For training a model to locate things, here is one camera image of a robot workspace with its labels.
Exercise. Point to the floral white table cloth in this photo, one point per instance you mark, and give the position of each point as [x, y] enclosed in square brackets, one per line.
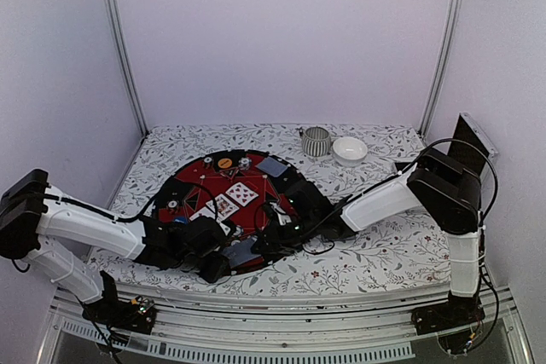
[404, 251]

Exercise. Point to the round red black poker mat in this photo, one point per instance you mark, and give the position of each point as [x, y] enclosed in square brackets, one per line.
[193, 185]

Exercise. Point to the king of diamonds card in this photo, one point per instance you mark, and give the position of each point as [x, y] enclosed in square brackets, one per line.
[224, 205]

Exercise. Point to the aluminium frame post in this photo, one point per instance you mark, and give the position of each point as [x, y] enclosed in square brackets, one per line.
[135, 104]
[453, 11]

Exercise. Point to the white ceramic bowl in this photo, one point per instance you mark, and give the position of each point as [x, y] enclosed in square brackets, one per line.
[349, 151]

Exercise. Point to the diamonds number card face-up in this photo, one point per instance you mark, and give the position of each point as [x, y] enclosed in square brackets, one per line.
[203, 212]

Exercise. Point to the face-down card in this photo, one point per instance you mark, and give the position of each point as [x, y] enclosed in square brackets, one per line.
[240, 253]
[272, 167]

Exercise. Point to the hearts number card face-up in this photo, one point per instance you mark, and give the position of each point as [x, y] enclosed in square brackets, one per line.
[241, 194]

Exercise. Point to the orange big blind button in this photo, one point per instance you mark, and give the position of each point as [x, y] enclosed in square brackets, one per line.
[225, 163]

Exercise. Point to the aluminium front rail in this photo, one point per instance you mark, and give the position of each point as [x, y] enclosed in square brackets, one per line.
[193, 327]

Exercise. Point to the aluminium poker chip case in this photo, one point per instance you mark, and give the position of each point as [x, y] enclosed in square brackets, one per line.
[468, 130]

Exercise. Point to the left aluminium frame post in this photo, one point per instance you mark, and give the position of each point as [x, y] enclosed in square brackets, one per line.
[135, 104]

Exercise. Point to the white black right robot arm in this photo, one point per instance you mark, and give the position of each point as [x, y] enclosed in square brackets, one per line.
[442, 187]

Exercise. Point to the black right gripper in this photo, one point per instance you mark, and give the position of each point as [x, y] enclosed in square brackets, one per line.
[276, 245]

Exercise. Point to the blue small blind button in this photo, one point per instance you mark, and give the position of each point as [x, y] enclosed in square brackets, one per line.
[182, 220]

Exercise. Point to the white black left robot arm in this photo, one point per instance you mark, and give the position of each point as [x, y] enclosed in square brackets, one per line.
[35, 215]

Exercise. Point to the right aluminium frame post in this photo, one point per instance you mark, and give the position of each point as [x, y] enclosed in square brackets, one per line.
[453, 11]

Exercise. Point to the striped grey ceramic mug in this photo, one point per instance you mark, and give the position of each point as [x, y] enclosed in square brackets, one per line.
[315, 141]

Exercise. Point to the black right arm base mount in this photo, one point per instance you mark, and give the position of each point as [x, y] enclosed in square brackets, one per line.
[449, 315]

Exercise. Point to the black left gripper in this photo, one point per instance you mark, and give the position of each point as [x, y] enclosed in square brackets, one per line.
[214, 274]

